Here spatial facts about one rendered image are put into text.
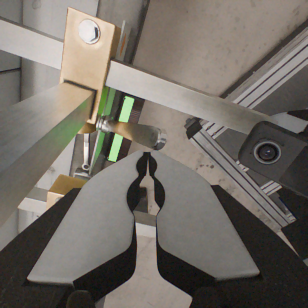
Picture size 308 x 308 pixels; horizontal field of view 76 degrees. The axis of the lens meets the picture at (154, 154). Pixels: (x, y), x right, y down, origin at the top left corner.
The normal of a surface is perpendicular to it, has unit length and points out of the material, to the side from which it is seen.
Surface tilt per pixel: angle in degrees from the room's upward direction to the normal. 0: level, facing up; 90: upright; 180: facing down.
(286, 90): 0
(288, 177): 30
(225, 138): 0
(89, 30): 0
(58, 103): 90
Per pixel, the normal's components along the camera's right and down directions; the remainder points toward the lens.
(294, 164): -0.46, 0.28
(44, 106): 0.33, -0.83
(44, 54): 0.02, 0.49
